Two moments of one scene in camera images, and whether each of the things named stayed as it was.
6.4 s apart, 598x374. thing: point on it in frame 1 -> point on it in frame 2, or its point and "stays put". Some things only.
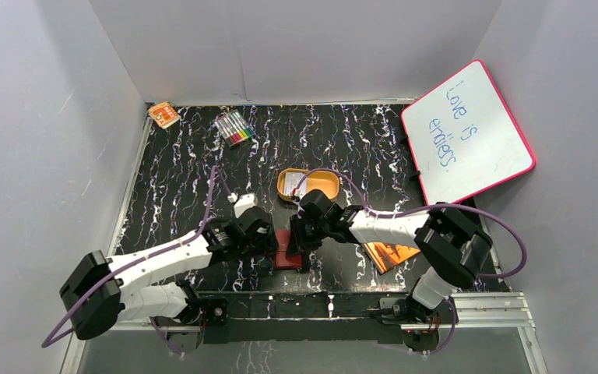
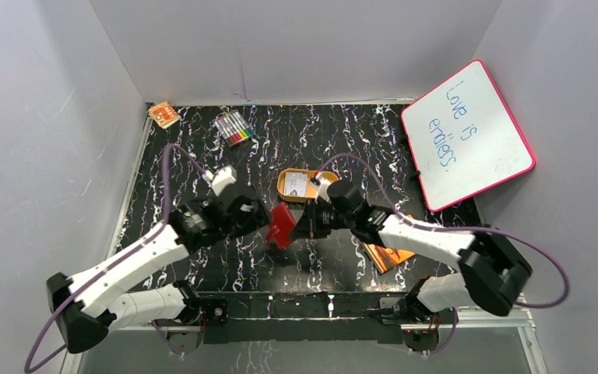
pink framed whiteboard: [462, 138] stays put
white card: [292, 180] stays put
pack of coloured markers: [234, 128] stays put
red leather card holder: [280, 259] -> [283, 226]
